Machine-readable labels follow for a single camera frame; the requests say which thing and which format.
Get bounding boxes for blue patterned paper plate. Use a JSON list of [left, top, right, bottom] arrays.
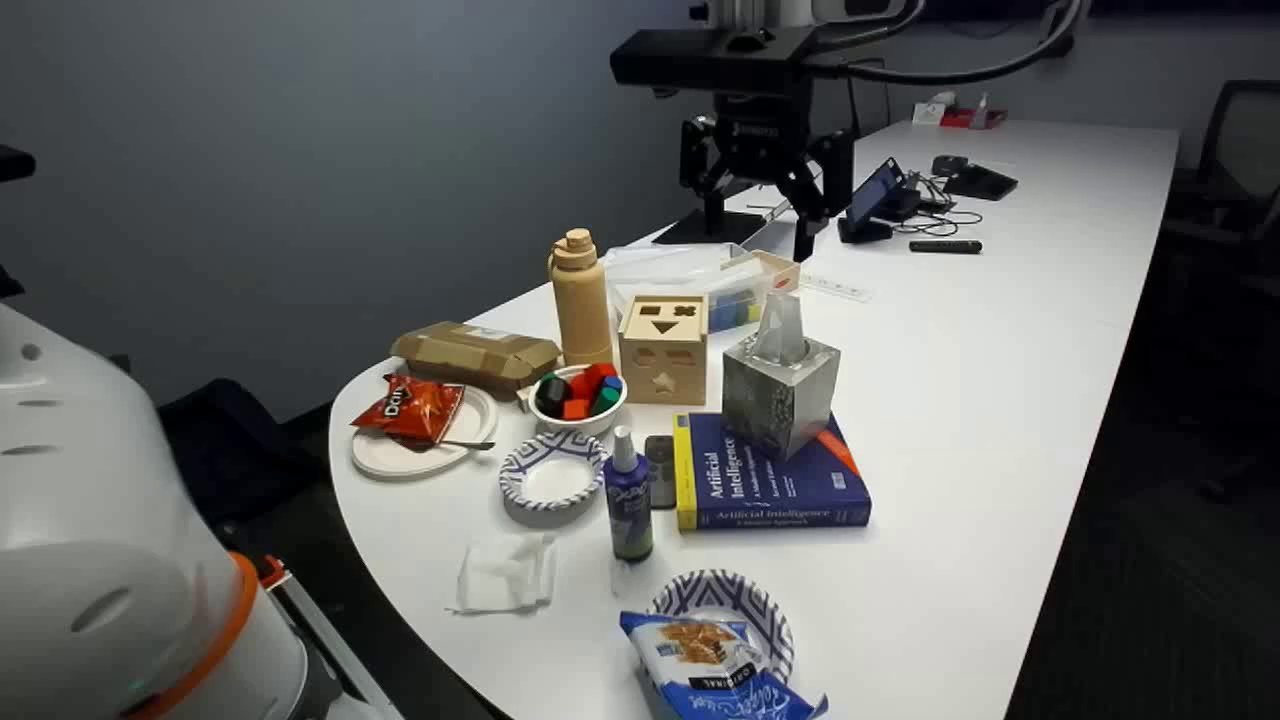
[[654, 569, 797, 681]]

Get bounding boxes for tablet with blue screen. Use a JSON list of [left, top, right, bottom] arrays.
[[842, 158, 922, 245]]

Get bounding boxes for clear plastic container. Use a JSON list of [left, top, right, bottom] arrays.
[[603, 245, 801, 333]]

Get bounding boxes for blue and yellow book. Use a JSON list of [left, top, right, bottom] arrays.
[[671, 412, 871, 530]]

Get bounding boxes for long cardboard box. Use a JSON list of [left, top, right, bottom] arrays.
[[393, 319, 561, 394]]

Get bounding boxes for grey tissue box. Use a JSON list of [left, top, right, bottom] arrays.
[[719, 293, 842, 457]]

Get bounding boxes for red snack bag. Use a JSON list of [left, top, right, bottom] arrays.
[[357, 373, 465, 447]]

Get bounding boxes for blue spray bottle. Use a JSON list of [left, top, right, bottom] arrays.
[[603, 424, 654, 565]]

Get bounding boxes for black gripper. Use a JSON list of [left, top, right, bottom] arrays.
[[680, 95, 853, 259]]

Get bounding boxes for white plastic plate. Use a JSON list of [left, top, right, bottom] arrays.
[[348, 386, 499, 481]]

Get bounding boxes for white napkin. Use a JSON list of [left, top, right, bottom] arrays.
[[455, 537, 557, 616]]

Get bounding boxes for green block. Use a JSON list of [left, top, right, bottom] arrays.
[[538, 376, 569, 412]]

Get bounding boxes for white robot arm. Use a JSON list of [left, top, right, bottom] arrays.
[[0, 309, 316, 720]]

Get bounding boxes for wooden shape sorter box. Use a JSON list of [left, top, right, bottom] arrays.
[[620, 294, 707, 403]]

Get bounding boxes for black remote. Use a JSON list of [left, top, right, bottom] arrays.
[[907, 240, 984, 254]]

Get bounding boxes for red block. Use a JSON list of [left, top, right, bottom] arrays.
[[561, 401, 591, 421]]

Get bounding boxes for black office chair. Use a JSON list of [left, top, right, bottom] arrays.
[[1166, 78, 1280, 315]]

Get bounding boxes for blue snack bag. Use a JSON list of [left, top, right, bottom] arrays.
[[620, 610, 829, 720]]

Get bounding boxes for tan water bottle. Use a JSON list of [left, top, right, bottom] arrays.
[[547, 227, 614, 364]]

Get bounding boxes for white bowl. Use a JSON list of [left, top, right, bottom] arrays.
[[527, 364, 629, 435]]

